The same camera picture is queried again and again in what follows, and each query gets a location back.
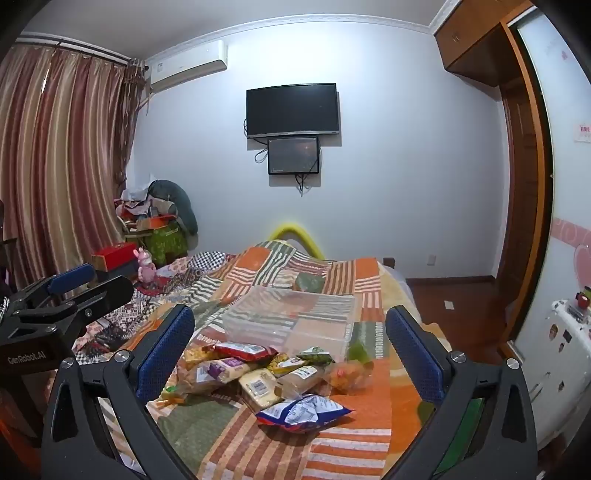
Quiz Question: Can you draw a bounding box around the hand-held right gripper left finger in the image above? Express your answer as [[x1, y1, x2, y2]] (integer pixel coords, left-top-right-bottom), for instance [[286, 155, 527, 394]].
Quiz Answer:
[[41, 304, 204, 480]]

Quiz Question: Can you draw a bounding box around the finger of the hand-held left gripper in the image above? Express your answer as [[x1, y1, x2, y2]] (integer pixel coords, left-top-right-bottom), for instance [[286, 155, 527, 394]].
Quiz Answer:
[[14, 262, 97, 309], [18, 276, 134, 342]]

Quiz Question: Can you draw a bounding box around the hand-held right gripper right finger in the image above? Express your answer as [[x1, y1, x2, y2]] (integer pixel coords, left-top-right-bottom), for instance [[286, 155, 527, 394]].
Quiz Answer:
[[383, 305, 541, 480]]

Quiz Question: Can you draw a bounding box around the purple label cracker packet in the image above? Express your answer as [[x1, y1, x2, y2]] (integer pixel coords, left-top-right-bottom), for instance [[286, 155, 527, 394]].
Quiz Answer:
[[178, 359, 259, 393]]

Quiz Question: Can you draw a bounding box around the clear bag of orange snacks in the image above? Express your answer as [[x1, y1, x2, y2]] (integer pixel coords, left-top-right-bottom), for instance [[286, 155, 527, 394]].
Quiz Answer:
[[323, 360, 375, 395]]

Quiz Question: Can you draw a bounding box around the red snack packet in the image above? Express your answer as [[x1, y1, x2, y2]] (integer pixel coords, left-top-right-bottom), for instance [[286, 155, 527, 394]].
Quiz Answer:
[[213, 342, 278, 363]]

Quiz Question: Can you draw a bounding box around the beige wafer packet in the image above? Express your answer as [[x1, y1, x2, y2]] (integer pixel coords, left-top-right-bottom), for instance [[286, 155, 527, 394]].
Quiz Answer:
[[274, 367, 331, 400]]

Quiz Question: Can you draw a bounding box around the blue white snack packet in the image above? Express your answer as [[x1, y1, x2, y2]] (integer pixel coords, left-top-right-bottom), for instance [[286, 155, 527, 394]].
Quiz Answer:
[[255, 394, 354, 432]]

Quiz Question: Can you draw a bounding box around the clear plastic container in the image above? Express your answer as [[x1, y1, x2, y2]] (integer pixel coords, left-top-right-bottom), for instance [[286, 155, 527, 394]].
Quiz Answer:
[[222, 284, 356, 363]]

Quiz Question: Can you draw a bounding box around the red box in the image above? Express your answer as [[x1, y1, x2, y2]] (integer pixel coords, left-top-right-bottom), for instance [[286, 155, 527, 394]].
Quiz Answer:
[[91, 243, 141, 273]]

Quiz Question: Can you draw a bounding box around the pink plush toy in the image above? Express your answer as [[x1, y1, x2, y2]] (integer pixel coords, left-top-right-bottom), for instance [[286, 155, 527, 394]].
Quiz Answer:
[[136, 247, 158, 283]]

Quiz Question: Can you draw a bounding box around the checkered patchwork quilt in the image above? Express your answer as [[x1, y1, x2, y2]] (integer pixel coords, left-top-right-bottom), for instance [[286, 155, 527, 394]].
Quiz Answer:
[[74, 251, 241, 365]]

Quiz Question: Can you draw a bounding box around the pile of clutter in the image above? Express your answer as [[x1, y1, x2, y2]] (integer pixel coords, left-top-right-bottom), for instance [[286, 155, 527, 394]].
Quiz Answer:
[[113, 187, 178, 232]]

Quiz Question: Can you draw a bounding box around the green snack packet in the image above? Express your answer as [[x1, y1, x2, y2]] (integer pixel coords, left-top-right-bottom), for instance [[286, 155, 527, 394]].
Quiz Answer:
[[295, 346, 336, 367]]

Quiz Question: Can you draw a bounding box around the yellow cracker packet white label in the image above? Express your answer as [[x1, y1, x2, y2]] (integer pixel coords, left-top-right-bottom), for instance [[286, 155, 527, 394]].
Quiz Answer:
[[238, 369, 282, 414]]

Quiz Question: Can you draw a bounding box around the striped brown curtain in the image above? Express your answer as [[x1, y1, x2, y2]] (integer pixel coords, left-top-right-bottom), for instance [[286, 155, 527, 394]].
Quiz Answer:
[[0, 39, 144, 296]]

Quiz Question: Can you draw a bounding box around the yellow brown snack packet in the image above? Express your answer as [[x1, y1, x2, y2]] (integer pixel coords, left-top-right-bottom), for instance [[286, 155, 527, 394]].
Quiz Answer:
[[267, 353, 308, 376]]

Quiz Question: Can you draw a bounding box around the orange green patchwork blanket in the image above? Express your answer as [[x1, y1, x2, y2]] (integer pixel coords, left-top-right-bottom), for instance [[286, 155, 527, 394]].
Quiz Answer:
[[139, 240, 444, 480]]

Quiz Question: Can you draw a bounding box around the white appliance with stickers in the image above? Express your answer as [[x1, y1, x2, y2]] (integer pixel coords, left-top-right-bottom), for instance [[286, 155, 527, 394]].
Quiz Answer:
[[512, 295, 591, 453]]

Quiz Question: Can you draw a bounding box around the yellow foam tube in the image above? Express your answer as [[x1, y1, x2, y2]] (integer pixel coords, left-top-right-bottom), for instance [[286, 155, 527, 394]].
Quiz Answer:
[[269, 223, 326, 259]]

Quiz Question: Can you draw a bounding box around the brown wooden door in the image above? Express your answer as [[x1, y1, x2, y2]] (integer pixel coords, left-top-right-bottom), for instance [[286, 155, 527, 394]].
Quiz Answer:
[[496, 83, 552, 365]]

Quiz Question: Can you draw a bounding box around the white air conditioner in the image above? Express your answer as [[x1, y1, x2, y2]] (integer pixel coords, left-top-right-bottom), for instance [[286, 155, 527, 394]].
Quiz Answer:
[[145, 39, 229, 95]]

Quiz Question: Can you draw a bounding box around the white sliding wardrobe door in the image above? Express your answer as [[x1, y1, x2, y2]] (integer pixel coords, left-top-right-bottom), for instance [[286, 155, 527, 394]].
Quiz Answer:
[[512, 9, 591, 370]]

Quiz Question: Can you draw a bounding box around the wooden overhead cabinet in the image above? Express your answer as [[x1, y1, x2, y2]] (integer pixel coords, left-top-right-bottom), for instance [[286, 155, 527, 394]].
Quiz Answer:
[[434, 0, 541, 88]]

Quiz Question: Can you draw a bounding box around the small black wall monitor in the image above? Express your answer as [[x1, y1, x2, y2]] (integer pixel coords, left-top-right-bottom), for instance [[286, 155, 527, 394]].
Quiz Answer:
[[268, 136, 321, 176]]

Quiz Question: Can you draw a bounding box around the curtain rail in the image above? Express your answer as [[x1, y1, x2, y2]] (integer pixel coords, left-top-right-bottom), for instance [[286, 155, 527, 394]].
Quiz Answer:
[[16, 31, 146, 65]]

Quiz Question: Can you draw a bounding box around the black wall television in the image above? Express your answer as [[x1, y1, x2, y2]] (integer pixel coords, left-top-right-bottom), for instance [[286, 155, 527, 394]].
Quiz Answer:
[[246, 83, 341, 139]]

